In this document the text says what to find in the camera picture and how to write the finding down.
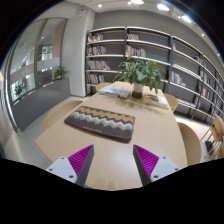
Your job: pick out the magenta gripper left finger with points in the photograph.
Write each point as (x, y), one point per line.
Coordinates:
(74, 168)

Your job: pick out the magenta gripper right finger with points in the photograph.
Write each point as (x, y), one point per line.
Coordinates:
(152, 167)

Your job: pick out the zigzag patterned folded towel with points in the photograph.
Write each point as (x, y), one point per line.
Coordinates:
(107, 123)

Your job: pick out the wooden chair right near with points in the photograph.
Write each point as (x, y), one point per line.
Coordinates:
(191, 143)

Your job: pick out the stack of books right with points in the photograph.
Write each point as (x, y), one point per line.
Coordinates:
(155, 100)

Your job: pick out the green potted plant white pot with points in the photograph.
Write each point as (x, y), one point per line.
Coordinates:
(140, 73)

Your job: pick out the small plant on partition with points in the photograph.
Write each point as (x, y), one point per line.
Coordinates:
(60, 73)

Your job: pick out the large grey bookshelf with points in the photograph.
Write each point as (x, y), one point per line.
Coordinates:
(194, 76)

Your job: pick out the small plant by window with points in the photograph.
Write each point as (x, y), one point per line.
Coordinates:
(18, 89)

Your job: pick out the wooden frame chair far right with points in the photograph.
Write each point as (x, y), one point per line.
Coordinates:
(215, 141)

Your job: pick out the grey low partition wall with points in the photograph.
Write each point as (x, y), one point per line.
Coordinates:
(32, 106)

